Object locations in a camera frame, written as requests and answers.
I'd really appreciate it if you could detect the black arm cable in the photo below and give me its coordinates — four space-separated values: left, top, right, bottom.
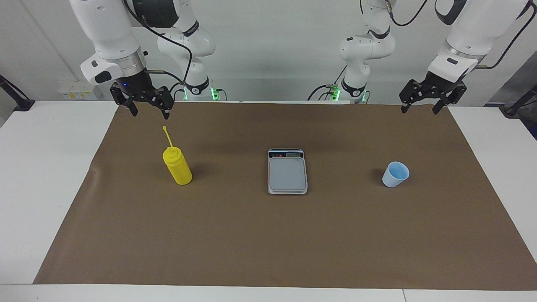
386 0 537 70
123 0 193 84

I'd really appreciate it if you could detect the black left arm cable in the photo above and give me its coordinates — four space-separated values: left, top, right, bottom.
386 0 537 70

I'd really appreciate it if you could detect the brown paper mat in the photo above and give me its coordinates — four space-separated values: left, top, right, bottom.
33 101 537 291

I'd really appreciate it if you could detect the light blue plastic cup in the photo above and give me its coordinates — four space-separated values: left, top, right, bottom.
382 161 410 188

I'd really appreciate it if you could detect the black base power cable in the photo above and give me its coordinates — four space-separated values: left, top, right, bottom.
167 82 228 101
308 65 370 104

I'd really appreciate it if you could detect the black clamp stand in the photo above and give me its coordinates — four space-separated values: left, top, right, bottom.
0 75 35 112
499 84 537 117

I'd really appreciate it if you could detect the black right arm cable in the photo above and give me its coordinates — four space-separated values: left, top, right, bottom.
123 0 193 84

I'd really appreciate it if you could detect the white wall socket box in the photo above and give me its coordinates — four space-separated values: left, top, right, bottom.
58 81 98 100

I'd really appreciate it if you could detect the silver digital kitchen scale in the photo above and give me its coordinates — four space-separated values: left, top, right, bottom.
267 148 308 195

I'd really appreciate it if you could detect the yellow squeeze bottle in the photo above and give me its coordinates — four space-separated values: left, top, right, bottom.
162 126 193 185

